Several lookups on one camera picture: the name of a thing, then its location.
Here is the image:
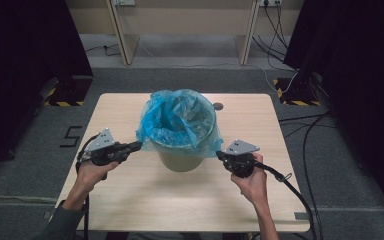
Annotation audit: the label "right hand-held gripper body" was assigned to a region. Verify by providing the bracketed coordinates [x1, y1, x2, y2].
[220, 138, 261, 179]

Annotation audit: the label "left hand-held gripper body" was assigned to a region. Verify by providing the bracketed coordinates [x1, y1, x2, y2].
[78, 127, 132, 167]

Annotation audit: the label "beige trash bin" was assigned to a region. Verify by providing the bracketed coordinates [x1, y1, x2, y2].
[151, 96, 218, 173]

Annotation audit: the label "blue plastic trash bag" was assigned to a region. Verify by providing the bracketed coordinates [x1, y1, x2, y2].
[135, 88, 225, 159]

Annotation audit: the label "person's left hand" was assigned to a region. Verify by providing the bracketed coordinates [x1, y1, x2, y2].
[76, 159, 120, 194]

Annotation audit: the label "person's right hand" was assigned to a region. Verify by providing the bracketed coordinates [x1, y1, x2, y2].
[230, 152, 269, 207]

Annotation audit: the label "yellow black striped base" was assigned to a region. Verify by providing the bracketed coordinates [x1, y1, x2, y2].
[272, 77, 324, 108]
[43, 75, 94, 108]

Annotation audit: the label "wooden stand leg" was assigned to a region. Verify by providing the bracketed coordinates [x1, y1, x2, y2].
[105, 0, 141, 66]
[234, 0, 261, 66]

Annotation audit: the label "black curtain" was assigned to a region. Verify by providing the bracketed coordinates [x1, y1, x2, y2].
[0, 0, 94, 181]
[282, 0, 384, 231]

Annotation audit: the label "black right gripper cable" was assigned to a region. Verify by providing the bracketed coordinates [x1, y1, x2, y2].
[254, 161, 318, 240]

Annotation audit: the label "black floor cables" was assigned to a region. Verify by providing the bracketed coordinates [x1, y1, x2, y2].
[277, 111, 339, 240]

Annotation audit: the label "black floor cable with plug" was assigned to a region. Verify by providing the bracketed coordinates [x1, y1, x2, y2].
[85, 43, 122, 58]

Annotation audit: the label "black socket cables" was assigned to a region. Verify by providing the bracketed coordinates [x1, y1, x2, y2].
[251, 3, 291, 64]

